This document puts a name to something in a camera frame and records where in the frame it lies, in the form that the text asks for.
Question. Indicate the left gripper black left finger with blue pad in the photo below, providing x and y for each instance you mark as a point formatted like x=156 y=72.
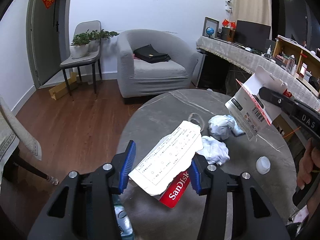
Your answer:
x=82 y=206

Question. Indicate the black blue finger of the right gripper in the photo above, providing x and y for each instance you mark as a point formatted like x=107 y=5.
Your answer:
x=283 y=102

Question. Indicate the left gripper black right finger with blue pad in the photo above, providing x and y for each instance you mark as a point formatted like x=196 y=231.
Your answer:
x=253 y=214

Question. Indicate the white tissue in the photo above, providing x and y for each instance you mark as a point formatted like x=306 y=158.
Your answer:
x=214 y=151

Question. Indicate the white red SanDisk packaging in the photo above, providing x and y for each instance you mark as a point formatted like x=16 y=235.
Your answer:
x=251 y=112

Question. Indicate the red SanDisk card package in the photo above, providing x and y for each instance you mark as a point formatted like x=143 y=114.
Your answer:
x=175 y=190

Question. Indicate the white printed paper sheet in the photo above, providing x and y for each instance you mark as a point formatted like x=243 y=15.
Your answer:
x=165 y=161

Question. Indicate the bluish tissue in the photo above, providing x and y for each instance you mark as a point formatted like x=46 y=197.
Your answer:
x=222 y=126

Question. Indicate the person's right hand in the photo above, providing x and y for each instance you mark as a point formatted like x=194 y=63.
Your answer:
x=306 y=164

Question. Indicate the wooden desk shelf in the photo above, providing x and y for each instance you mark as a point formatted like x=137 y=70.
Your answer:
x=297 y=60

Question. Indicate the white plastic cap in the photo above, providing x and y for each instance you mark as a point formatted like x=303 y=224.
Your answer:
x=263 y=165

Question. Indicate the beige fringed table runner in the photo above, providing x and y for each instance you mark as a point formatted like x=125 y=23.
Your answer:
x=249 y=62

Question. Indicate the black computer monitor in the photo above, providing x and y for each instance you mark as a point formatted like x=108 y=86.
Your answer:
x=252 y=35

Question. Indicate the dark table leg with sock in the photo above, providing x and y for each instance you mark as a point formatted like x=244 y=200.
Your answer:
x=25 y=165

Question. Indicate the beige patterned tablecloth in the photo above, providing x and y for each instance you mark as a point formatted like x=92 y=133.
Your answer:
x=12 y=129

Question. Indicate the small blue globe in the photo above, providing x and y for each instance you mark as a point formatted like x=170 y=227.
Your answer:
x=210 y=32

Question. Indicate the framed picture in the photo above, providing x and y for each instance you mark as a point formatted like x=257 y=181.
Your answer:
x=210 y=22

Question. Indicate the flat cardboard box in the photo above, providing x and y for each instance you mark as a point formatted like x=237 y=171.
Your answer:
x=61 y=89

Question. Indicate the grey armchair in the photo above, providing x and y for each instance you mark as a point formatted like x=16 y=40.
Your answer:
x=136 y=77

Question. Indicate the black bag on armchair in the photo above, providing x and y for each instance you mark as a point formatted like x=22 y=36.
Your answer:
x=149 y=55

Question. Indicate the grey dining chair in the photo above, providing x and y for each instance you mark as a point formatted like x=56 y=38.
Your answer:
x=92 y=58

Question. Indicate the potted green plant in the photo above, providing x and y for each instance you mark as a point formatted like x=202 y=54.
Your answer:
x=89 y=41

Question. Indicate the grey door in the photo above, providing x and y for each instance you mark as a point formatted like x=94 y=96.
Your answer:
x=46 y=38

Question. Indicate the white security camera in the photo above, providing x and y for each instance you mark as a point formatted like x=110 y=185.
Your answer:
x=229 y=5

